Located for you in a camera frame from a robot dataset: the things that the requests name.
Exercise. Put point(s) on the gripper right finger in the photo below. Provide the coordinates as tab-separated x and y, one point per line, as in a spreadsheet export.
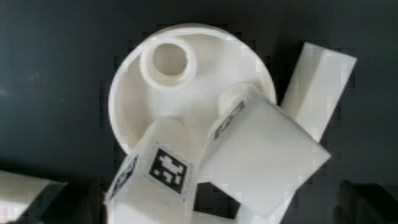
366	204

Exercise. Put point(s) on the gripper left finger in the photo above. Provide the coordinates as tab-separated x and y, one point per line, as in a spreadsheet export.
26	195

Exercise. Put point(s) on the white right fence bar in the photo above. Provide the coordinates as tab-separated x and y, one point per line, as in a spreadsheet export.
316	86

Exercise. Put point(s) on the white round stool seat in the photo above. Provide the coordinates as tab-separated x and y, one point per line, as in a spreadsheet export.
188	62

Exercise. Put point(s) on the white stool leg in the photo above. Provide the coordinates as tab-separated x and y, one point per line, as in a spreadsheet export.
263	155
151	193

